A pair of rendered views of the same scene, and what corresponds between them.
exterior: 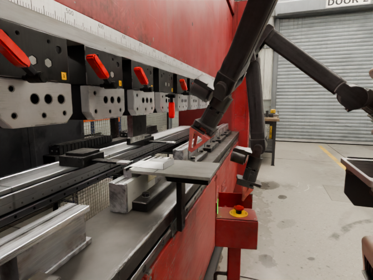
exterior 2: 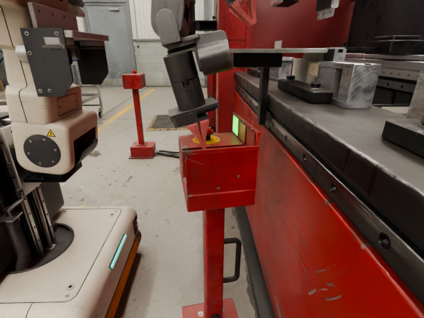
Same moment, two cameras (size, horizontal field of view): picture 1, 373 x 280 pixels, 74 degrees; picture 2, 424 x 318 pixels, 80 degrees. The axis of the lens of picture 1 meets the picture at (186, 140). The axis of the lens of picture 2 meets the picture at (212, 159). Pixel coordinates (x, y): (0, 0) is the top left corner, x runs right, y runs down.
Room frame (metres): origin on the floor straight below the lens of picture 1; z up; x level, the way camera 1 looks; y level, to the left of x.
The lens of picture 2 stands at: (1.53, -0.41, 1.00)
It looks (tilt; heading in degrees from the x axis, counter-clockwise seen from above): 23 degrees down; 160
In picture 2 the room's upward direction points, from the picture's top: straight up
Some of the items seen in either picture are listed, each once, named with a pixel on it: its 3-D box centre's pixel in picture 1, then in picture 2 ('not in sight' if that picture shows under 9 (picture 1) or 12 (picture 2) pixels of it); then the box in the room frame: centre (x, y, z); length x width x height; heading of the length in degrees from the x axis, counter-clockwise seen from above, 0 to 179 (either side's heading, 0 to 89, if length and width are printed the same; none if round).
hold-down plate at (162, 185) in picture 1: (158, 190); (300, 89); (0.88, 0.10, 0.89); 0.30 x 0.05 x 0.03; 163
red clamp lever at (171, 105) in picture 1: (170, 105); not in sight; (0.99, 0.06, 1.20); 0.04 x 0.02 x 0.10; 73
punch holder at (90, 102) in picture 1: (93, 85); not in sight; (0.64, 0.24, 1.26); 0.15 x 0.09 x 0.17; 163
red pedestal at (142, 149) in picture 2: not in sight; (138, 115); (-1.01, -0.26, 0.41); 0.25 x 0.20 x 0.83; 73
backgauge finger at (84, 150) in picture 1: (99, 158); (370, 45); (0.90, 0.33, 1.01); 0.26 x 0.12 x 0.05; 73
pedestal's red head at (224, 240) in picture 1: (235, 214); (213, 156); (0.97, -0.20, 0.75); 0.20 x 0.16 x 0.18; 172
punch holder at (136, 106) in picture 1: (132, 89); not in sight; (0.83, 0.18, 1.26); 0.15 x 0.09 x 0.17; 163
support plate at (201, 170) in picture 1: (177, 168); (270, 50); (0.81, 0.03, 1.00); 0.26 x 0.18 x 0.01; 73
